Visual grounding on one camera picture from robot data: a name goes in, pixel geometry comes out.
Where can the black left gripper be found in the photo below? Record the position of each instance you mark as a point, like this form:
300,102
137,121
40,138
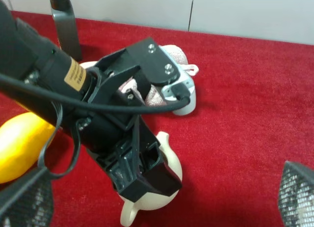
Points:
94,92

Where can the dark grey pump bottle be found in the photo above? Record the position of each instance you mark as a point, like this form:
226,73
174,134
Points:
66,28

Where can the red tablecloth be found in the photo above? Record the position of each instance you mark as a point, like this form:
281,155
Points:
255,110

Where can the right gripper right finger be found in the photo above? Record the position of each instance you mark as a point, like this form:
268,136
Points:
296,195

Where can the pink towel with black band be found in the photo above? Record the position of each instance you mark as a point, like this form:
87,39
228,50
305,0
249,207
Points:
160,96

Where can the cream ceramic pitcher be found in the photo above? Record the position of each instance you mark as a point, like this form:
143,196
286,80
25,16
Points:
151,201

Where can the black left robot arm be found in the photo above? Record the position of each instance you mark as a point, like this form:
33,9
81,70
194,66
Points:
30,73

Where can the yellow mango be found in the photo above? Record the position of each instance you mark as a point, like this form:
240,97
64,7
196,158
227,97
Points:
21,140

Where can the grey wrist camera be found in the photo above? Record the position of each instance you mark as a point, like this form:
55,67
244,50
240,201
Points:
182,88

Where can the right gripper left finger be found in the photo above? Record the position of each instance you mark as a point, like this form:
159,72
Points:
28,201

